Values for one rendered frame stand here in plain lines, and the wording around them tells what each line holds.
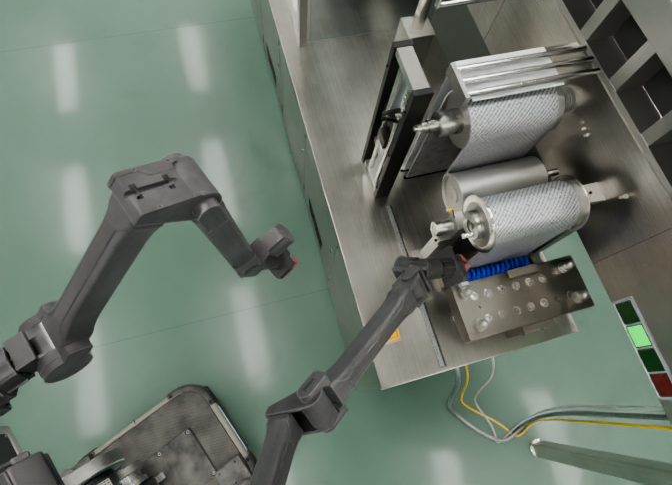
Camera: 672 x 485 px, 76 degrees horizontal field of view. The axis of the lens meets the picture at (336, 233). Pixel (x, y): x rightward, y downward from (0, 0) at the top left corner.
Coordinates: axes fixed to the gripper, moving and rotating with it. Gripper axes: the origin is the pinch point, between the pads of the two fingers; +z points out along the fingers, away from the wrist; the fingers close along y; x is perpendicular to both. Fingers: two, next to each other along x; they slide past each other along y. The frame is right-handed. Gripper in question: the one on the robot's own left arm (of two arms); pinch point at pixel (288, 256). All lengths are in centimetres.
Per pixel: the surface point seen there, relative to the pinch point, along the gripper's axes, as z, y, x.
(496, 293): 22, -47, -33
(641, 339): 14, -77, -50
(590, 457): 75, -120, -11
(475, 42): 45, 17, -87
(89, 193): 69, 125, 87
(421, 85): -13, 2, -56
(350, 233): 24.5, -3.0, -12.6
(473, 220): -1, -28, -42
